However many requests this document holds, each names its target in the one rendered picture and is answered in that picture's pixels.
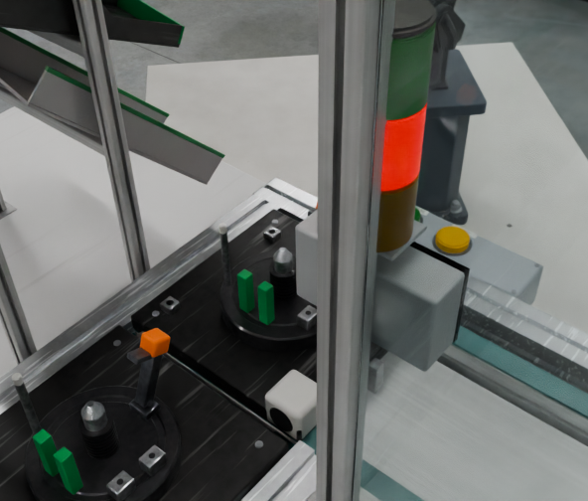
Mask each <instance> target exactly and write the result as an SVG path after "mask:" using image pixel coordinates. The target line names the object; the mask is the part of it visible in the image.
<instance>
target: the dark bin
mask: <svg viewBox="0 0 588 501"><path fill-rule="evenodd" d="M101 3H102V8H103V14H104V19H105V25H106V30H107V36H108V40H116V41H125V42H133V43H142V44H150V45H159V46H168V47H176V48H179V45H180V44H181V40H182V36H183V32H184V29H185V26H183V25H181V24H180V23H178V22H176V21H175V20H173V19H172V18H170V17H168V16H167V15H165V14H163V13H162V12H160V11H158V10H157V9H155V8H153V7H152V6H150V5H148V4H147V3H145V2H143V1H142V0H101ZM0 27H5V28H14V29H22V30H31V31H39V32H48V33H57V34H65V35H74V36H79V31H78V26H77V21H76V16H75V11H74V3H73V0H0Z"/></svg>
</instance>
